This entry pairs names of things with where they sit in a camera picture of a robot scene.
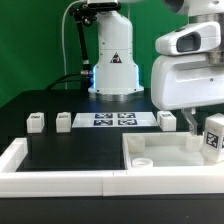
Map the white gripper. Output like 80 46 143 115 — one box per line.
151 54 224 136

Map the white square table top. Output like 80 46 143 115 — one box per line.
122 132 224 171

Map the white cable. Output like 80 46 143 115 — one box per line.
61 0 84 90

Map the white u-shaped obstacle fence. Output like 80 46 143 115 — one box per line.
0 138 224 198

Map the white marker tag sheet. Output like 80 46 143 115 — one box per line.
72 112 157 128

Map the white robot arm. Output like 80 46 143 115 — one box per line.
87 0 224 135

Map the black cable bundle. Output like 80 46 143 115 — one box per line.
45 73 92 91

